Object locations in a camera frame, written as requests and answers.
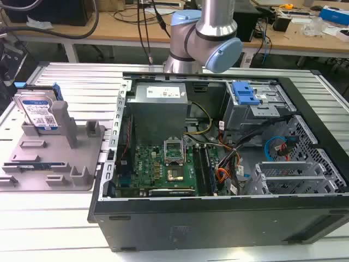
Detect metal disk bay cage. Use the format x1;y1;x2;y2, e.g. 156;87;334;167
251;160;341;195

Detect hard disk in blue carrier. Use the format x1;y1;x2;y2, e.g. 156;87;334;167
11;82;64;132

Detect metal socket cover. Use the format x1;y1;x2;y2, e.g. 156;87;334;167
163;139;186;166

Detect grey power supply unit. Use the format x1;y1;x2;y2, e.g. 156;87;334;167
125;82;189;145

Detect green motherboard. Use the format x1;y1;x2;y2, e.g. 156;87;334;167
112;144;219;198

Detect CPU socket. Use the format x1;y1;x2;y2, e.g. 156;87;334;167
166;168;184;183

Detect graphics card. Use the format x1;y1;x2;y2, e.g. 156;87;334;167
148;188;196;198

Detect blue drive bay latch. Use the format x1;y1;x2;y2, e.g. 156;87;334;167
232;81;261;106

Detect metal optical drive cage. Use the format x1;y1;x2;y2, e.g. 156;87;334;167
222;81;298;132

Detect black open PC case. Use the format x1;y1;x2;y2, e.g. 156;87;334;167
87;69;349;252

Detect wooden desk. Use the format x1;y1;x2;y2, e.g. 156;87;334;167
5;5;349;59

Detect grey parts rack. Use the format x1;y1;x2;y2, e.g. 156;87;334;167
0;100;106;192

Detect RAM stick on rack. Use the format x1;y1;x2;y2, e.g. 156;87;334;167
3;162;69;170

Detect blue cardboard box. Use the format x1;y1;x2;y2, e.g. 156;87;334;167
318;5;349;27

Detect yellow black power wire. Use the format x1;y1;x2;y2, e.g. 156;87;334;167
183;100;213;135

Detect orange wire bundle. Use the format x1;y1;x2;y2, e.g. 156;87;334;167
216;152;243;183

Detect blue SATA wire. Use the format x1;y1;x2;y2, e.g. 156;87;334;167
264;135;287;162

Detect black hanging cable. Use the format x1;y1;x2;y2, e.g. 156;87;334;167
137;0;171;66

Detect thick grey cable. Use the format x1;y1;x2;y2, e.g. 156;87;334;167
0;0;99;39

